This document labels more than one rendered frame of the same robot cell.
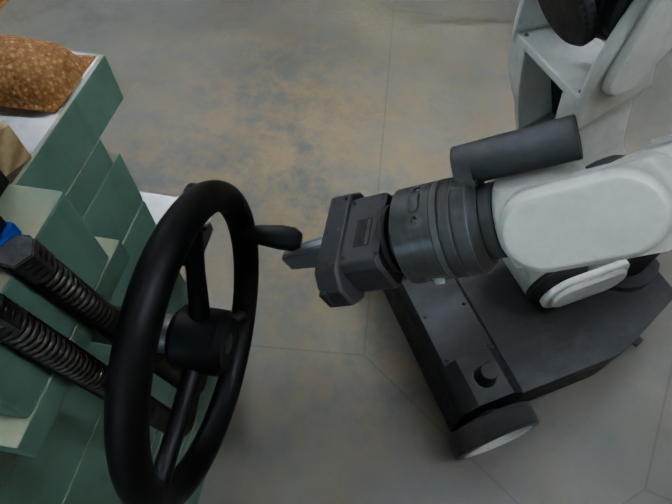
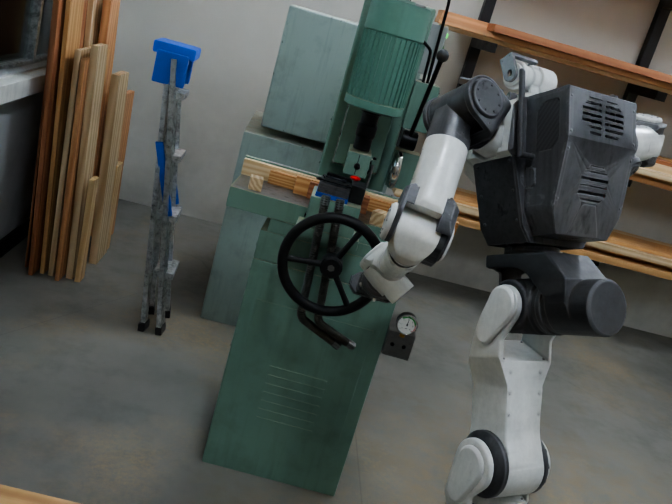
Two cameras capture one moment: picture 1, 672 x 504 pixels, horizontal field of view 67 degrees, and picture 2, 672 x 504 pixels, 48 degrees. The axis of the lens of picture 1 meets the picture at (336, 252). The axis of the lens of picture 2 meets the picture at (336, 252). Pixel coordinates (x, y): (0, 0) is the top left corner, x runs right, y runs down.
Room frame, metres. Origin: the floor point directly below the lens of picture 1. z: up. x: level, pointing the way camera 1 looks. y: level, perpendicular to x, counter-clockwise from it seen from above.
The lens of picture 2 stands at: (-0.19, -1.73, 1.43)
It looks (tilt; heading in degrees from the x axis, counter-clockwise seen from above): 17 degrees down; 78
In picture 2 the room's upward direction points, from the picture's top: 16 degrees clockwise
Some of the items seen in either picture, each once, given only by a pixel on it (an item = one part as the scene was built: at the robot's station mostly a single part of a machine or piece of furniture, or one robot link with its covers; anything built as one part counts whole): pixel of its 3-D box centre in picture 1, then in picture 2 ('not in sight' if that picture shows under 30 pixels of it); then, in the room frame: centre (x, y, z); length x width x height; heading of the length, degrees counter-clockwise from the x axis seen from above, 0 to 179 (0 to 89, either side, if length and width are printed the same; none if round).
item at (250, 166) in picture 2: not in sight; (337, 192); (0.21, 0.48, 0.92); 0.60 x 0.02 x 0.05; 170
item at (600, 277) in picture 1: (561, 255); not in sight; (0.62, -0.51, 0.28); 0.21 x 0.20 x 0.13; 110
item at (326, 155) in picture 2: not in sight; (369, 110); (0.29, 0.74, 1.16); 0.22 x 0.22 x 0.72; 80
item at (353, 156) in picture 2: not in sight; (357, 163); (0.25, 0.48, 1.03); 0.14 x 0.07 x 0.09; 80
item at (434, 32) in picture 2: not in sight; (431, 49); (0.43, 0.75, 1.40); 0.10 x 0.06 x 0.16; 80
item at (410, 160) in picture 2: not in sight; (403, 169); (0.43, 0.61, 1.02); 0.09 x 0.07 x 0.12; 170
